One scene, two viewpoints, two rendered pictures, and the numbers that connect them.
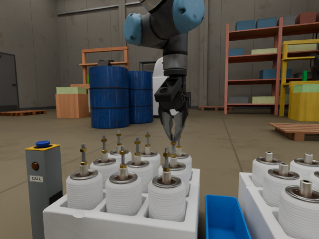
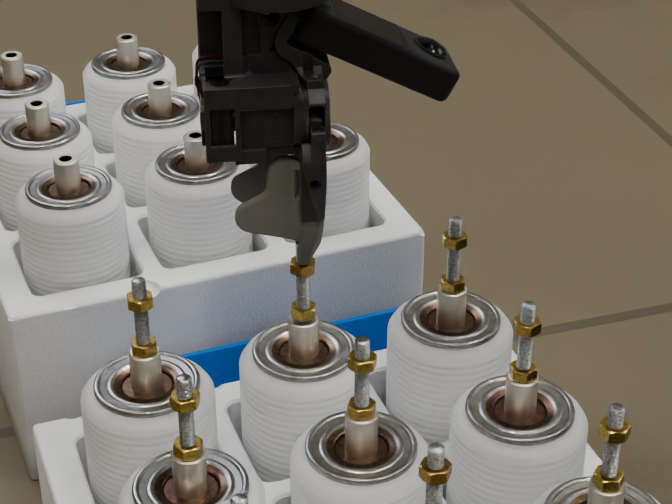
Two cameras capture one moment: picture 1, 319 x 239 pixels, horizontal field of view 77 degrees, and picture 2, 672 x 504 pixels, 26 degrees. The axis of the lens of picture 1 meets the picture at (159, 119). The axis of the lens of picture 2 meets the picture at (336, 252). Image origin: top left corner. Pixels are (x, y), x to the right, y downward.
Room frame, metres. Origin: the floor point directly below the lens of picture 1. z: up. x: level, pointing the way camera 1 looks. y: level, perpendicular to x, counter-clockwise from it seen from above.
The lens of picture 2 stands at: (1.06, 0.70, 0.88)
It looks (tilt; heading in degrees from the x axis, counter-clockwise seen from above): 32 degrees down; 237
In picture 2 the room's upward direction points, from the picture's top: straight up
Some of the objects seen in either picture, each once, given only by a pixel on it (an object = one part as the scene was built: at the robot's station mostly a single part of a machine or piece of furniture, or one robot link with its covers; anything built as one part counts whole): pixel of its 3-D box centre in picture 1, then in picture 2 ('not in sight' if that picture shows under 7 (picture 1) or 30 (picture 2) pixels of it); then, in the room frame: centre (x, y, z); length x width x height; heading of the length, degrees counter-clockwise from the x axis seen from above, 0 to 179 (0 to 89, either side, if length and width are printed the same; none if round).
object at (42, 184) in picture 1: (46, 194); not in sight; (0.63, 0.37, 0.16); 0.07 x 0.07 x 0.31; 77
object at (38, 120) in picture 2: (308, 159); (38, 119); (0.63, -0.48, 0.26); 0.02 x 0.02 x 0.03
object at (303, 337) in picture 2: (173, 162); (303, 336); (0.61, -0.04, 0.26); 0.02 x 0.02 x 0.03
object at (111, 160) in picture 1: (104, 161); not in sight; (0.66, 0.19, 0.25); 0.08 x 0.08 x 0.01
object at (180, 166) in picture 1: (173, 166); (303, 351); (0.61, -0.04, 0.25); 0.08 x 0.08 x 0.01
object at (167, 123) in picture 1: (170, 124); (278, 216); (0.63, -0.03, 0.38); 0.06 x 0.03 x 0.09; 154
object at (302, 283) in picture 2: (173, 149); (303, 289); (0.61, -0.04, 0.31); 0.01 x 0.01 x 0.08
